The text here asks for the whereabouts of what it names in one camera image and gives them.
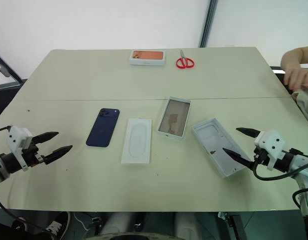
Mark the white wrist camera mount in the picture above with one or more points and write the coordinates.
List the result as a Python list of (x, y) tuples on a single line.
[(18, 137), (270, 141)]

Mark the white paper insert tray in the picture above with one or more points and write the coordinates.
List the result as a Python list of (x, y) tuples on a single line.
[(136, 141)]

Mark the black table bracket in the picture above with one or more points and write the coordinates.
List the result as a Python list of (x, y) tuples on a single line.
[(234, 225)]

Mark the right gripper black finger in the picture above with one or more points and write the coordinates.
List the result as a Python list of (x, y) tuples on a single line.
[(247, 132), (237, 157)]

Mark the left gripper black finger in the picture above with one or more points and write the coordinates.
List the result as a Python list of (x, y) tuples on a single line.
[(46, 137), (58, 153)]

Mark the dark blue smartphone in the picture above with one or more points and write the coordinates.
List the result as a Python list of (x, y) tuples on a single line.
[(102, 128)]

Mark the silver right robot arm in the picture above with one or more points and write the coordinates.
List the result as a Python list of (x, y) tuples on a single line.
[(304, 172)]

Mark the person's bare forearm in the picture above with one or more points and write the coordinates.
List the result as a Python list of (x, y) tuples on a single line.
[(299, 56)]

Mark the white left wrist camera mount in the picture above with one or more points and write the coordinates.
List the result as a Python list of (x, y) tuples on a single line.
[(18, 137)]

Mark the silver foil bag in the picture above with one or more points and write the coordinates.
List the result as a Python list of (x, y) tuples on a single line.
[(306, 105)]

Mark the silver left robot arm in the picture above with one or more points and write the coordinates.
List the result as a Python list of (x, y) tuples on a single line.
[(4, 162)]

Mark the grey metal frame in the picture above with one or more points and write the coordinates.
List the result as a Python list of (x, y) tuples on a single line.
[(7, 68)]

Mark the grey rounded leg shape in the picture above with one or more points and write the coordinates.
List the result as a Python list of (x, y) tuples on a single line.
[(118, 222), (187, 222)]

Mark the person's bare hand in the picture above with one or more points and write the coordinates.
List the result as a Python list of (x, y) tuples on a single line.
[(299, 76)]

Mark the long white box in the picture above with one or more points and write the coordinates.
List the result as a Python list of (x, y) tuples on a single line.
[(174, 117)]

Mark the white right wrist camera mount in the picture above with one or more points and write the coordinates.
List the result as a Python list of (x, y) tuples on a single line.
[(270, 141)]

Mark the black shoe white laces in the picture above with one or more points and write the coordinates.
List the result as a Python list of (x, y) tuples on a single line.
[(57, 225)]

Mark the orange printed phone box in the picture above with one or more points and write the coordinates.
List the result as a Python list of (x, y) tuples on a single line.
[(148, 58)]

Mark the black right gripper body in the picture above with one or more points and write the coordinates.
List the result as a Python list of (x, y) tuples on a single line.
[(260, 156)]

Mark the dark window frame post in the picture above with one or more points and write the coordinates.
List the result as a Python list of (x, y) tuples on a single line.
[(208, 23)]

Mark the white phone box base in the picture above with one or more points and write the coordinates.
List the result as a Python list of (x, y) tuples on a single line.
[(216, 147)]

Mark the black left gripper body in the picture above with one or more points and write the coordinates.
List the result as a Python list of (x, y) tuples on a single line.
[(31, 153)]

